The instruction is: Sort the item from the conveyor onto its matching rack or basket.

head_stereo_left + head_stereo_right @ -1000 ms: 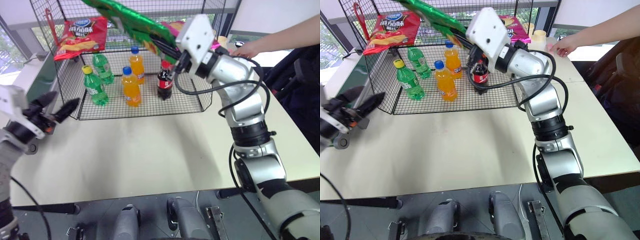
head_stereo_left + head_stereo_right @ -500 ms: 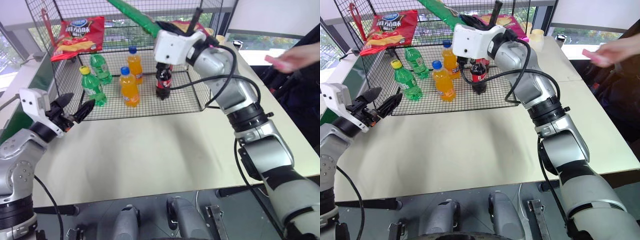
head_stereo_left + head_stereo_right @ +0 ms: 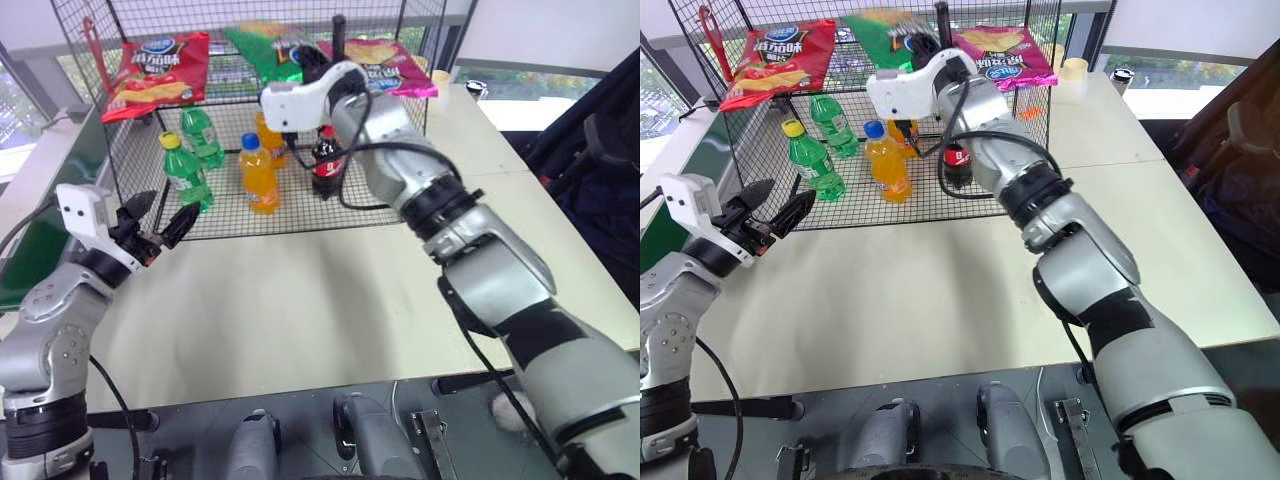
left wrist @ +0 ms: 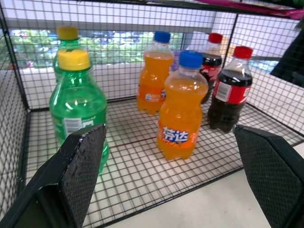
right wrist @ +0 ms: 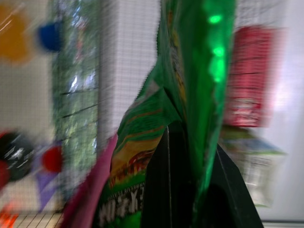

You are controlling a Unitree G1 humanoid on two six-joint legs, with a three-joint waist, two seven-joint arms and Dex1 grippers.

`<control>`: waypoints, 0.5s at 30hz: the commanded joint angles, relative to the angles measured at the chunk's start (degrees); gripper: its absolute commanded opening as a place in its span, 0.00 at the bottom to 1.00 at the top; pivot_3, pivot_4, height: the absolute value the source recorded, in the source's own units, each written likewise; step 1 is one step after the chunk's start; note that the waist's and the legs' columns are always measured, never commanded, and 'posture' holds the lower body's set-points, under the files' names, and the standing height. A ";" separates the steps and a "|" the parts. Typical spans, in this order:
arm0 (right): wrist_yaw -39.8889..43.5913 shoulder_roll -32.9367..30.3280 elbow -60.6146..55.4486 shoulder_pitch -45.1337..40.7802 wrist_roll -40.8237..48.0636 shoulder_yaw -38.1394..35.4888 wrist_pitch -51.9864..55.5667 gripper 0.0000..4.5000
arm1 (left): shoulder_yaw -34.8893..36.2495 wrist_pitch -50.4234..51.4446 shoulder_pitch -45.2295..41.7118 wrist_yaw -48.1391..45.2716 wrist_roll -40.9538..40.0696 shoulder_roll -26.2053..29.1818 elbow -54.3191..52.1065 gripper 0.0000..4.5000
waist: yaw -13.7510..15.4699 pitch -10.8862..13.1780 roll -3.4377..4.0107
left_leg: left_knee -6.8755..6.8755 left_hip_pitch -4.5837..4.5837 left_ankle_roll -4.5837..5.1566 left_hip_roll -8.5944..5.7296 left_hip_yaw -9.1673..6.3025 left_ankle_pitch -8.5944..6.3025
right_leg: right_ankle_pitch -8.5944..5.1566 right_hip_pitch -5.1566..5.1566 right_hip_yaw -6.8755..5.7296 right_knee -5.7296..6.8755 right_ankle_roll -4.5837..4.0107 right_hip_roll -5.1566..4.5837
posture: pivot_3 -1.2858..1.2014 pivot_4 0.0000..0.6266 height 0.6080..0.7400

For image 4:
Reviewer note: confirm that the green soda bottle yellow cap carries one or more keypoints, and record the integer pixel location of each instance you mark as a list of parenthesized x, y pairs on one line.
[(65, 47), (76, 104)]

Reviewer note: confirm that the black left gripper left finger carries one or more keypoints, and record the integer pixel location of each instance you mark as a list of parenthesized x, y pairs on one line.
[(71, 180)]

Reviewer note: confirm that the cola bottle red cap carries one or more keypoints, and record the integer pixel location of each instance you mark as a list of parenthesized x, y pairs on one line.
[(231, 92), (211, 66)]

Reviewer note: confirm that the orange soda bottle blue cap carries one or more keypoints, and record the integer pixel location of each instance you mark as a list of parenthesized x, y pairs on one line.
[(154, 78), (180, 114)]

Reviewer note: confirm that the pink snack bag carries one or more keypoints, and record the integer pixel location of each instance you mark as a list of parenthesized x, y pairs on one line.
[(266, 7)]

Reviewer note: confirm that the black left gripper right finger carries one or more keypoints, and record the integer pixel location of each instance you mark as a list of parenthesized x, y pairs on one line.
[(273, 171)]

